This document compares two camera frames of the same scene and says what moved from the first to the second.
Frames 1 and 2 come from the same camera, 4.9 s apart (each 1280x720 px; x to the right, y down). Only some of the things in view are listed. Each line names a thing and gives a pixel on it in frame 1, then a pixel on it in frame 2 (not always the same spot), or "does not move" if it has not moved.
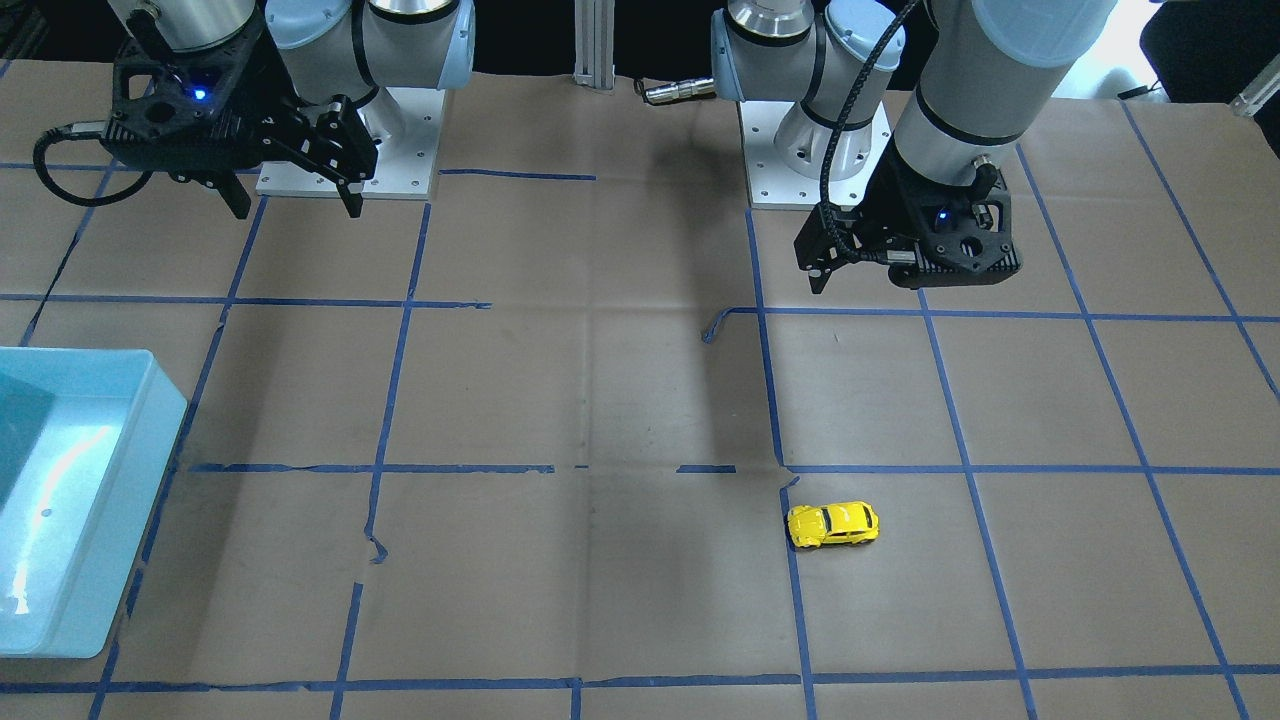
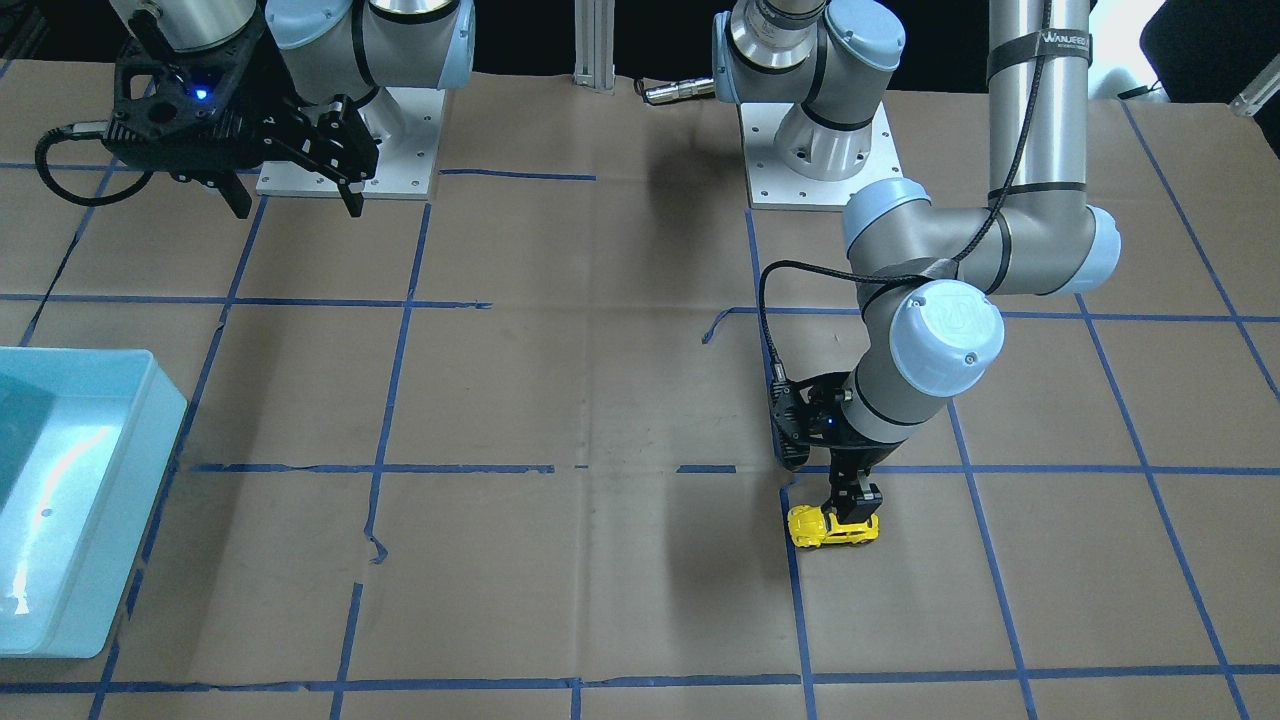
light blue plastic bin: x=83 y=433 does not move
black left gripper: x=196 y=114 does not move
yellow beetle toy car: x=842 y=523 does not move
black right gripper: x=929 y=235 -> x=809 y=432
